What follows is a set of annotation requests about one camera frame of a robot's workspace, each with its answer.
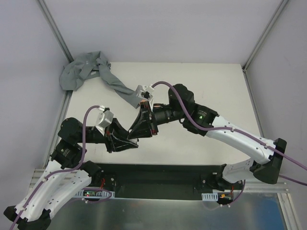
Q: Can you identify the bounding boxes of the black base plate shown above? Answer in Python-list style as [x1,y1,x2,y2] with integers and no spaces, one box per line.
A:
[45,161,245,204]

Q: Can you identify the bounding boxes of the grey shirt with sleeve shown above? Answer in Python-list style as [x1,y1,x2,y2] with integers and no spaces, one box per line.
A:
[59,51,141,108]

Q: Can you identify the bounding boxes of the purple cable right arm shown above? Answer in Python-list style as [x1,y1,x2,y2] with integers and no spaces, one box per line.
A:
[150,81,307,185]

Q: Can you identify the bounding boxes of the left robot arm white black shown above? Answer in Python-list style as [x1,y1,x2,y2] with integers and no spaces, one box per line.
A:
[4,117,140,230]

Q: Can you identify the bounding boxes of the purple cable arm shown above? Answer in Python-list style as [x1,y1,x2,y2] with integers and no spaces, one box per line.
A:
[9,104,113,230]
[150,81,307,185]

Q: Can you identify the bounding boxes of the white cable duct right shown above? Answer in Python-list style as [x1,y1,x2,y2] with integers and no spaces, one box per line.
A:
[201,192,219,202]

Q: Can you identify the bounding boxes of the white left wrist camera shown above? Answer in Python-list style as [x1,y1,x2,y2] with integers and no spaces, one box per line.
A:
[95,106,114,135]

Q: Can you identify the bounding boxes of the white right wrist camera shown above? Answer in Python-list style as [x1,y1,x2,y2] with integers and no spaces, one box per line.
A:
[136,84,154,110]

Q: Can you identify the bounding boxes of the aluminium frame post left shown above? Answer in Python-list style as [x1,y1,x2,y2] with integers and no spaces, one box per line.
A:
[36,0,74,63]

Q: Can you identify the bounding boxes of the aluminium frame post right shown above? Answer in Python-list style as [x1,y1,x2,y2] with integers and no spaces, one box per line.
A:
[242,0,290,73]

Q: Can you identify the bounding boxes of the white cable duct left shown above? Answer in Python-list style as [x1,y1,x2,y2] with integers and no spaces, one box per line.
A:
[73,189,115,199]

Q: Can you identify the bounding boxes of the white cable duct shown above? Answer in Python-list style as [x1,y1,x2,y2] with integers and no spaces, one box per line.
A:
[201,192,219,202]
[73,189,115,199]

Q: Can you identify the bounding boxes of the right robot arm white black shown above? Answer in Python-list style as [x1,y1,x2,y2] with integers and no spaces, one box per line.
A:
[128,84,287,191]

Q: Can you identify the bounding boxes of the aluminium frame post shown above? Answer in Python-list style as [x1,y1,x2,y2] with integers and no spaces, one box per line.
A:
[36,0,74,63]
[242,0,290,73]

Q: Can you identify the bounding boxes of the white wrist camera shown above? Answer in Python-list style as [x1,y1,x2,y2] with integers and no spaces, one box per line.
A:
[136,84,154,110]
[95,106,114,135]

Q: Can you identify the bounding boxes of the mannequin hand with pink nails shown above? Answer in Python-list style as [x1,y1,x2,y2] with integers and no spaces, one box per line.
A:
[139,100,149,108]

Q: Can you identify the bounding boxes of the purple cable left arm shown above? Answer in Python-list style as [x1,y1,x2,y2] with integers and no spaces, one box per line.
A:
[9,104,113,230]

